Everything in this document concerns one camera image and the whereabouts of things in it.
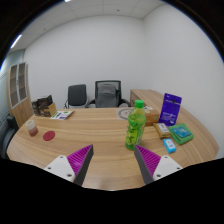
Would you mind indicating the long ceiling light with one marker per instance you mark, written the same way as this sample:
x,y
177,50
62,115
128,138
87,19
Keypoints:
x,y
16,41

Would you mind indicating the black mesh office chair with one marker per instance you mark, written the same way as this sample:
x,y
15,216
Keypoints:
x,y
107,95

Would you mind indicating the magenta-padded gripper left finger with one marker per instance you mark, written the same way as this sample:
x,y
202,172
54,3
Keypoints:
x,y
63,166

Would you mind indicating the teal packet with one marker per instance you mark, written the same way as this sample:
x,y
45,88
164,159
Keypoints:
x,y
183,132

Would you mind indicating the green drink bottle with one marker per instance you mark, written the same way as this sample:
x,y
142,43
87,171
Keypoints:
x,y
135,128

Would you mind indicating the flat round red coaster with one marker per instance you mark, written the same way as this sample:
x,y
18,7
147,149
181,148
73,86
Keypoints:
x,y
49,135

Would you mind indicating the grey office chair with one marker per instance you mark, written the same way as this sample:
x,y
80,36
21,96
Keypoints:
x,y
77,94

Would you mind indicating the wooden cabinet with glass doors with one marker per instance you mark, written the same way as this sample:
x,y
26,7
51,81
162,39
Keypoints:
x,y
20,100

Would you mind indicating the black sofa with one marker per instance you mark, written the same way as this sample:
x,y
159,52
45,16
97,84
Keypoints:
x,y
7,136

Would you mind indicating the purple standing pouch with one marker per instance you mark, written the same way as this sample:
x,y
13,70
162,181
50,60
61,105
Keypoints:
x,y
170,108

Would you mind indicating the white and brown mug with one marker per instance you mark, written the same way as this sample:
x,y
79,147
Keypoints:
x,y
32,128

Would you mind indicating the wooden side desk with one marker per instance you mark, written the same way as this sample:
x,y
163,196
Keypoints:
x,y
151,96

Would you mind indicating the green packet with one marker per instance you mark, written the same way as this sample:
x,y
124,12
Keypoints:
x,y
181,140

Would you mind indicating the tan snack packet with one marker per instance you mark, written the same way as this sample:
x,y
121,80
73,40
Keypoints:
x,y
162,130

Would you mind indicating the black box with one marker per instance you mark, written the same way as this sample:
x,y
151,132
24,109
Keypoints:
x,y
44,101

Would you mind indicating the white green printed leaflet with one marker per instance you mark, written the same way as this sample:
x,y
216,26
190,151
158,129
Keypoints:
x,y
61,115

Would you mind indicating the small blue white packet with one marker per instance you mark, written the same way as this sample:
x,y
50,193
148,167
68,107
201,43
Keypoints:
x,y
169,146

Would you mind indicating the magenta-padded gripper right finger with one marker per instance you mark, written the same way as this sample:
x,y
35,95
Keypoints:
x,y
163,166

